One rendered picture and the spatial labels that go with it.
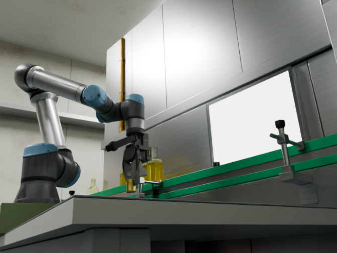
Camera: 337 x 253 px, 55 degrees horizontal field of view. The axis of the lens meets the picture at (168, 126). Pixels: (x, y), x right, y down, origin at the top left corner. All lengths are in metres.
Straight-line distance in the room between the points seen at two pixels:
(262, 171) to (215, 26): 0.88
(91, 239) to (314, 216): 0.42
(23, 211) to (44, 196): 0.09
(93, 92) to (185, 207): 0.78
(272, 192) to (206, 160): 0.49
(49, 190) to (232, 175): 0.62
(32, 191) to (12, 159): 3.45
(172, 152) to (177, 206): 1.16
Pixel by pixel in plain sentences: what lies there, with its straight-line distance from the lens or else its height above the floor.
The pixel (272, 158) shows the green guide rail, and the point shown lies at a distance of 1.08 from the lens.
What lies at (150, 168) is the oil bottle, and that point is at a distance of 1.50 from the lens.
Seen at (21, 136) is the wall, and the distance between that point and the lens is 4.71.
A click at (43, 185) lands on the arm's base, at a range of 1.17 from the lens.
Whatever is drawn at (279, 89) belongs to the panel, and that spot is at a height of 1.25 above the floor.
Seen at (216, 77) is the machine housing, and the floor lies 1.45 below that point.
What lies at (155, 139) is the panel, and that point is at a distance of 1.75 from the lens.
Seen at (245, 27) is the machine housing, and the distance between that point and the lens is 1.59.
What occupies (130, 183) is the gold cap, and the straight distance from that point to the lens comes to 1.19.
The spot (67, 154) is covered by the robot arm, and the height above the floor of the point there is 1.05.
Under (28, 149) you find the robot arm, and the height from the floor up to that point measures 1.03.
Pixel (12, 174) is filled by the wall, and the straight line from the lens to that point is 4.56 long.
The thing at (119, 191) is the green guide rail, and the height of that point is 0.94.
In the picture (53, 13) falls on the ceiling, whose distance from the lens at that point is 4.58.
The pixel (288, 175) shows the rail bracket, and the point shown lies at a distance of 0.90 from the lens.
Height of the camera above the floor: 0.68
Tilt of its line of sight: 21 degrees up
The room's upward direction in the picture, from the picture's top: 3 degrees counter-clockwise
